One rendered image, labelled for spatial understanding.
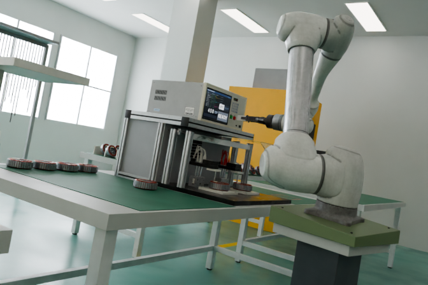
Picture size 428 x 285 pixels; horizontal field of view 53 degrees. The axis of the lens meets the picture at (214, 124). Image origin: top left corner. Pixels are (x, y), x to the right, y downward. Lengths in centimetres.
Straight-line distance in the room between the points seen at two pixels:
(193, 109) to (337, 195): 95
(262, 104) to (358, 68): 223
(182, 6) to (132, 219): 558
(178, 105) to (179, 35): 431
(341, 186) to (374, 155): 576
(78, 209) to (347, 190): 94
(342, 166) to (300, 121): 23
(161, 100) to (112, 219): 121
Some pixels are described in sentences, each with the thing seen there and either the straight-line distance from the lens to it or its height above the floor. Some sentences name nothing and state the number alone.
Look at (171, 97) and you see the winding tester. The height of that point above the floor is 122.
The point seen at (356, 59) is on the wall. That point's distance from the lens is 776.
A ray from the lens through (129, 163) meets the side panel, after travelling 233.
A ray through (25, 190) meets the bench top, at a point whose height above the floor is 73.
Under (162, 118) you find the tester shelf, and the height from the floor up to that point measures 109.
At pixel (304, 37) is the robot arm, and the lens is 180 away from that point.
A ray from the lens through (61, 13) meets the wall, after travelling 937.
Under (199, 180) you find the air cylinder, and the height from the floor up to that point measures 81.
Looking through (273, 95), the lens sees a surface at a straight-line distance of 605.
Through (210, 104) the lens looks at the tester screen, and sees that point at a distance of 227.
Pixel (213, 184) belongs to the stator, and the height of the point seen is 81.
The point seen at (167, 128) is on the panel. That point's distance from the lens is 220.
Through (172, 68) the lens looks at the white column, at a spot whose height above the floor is 207.
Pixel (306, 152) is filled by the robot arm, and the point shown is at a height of 103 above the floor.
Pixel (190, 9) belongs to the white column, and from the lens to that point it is 662.
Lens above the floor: 99
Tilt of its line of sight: 3 degrees up
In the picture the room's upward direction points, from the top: 10 degrees clockwise
